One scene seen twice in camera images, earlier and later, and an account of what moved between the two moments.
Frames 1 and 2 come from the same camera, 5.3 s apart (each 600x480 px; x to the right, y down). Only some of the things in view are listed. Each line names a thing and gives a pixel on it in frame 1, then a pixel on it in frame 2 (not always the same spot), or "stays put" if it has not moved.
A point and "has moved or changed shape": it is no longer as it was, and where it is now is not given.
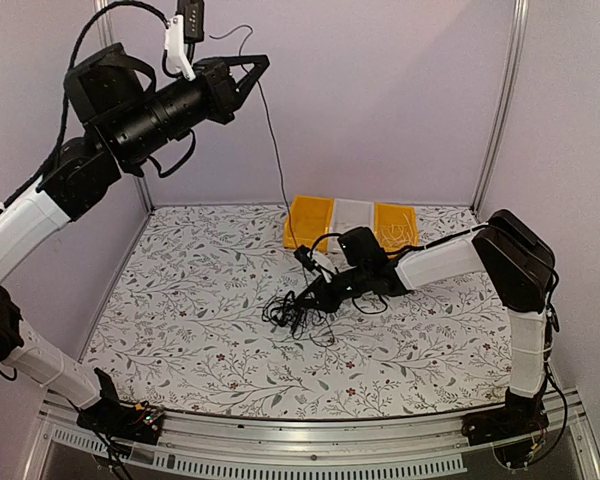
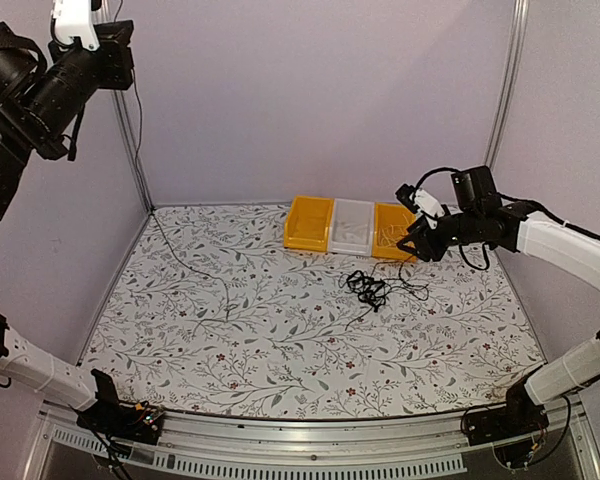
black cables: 286,310 has moved or changed shape
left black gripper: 224,94 -> 119,35
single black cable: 270,131 -> 165,227
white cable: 395,236 stays put
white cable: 394,236 stays put
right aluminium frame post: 520,16 stays put
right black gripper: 325,300 -> 430,248
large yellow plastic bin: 311,219 stays put
